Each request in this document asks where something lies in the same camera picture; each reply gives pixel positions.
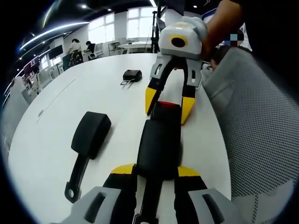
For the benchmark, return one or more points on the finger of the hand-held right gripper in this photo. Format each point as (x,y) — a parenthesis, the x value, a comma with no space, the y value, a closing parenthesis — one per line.
(190,98)
(155,84)

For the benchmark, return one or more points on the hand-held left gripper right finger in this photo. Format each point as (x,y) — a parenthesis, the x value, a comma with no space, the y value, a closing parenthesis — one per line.
(198,203)

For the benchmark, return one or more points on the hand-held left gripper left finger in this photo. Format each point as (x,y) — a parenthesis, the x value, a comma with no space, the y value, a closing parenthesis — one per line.
(109,200)

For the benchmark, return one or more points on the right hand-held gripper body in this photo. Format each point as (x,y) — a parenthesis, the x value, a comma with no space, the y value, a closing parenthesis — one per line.
(181,40)

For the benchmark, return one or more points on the metal seat belt tongue black head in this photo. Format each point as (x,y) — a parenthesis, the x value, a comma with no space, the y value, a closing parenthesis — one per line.
(132,75)

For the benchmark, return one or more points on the black seat belt buckle red button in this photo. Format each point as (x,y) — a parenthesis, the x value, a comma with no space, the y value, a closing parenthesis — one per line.
(161,140)

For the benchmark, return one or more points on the person's right forearm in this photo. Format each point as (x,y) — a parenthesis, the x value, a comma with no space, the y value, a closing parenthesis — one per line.
(222,21)

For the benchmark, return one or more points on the black tripod stand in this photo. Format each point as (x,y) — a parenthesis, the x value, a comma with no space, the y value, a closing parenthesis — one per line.
(156,28)

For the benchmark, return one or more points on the white office desk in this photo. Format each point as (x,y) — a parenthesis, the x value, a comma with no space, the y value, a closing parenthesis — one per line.
(136,46)

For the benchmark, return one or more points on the grey mesh office chair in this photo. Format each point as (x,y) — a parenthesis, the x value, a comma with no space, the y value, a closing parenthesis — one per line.
(257,121)

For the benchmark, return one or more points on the person's body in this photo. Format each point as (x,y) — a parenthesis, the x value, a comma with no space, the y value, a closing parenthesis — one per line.
(271,25)

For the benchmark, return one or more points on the black monitor screen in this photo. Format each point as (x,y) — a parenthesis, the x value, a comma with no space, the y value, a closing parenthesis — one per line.
(55,51)

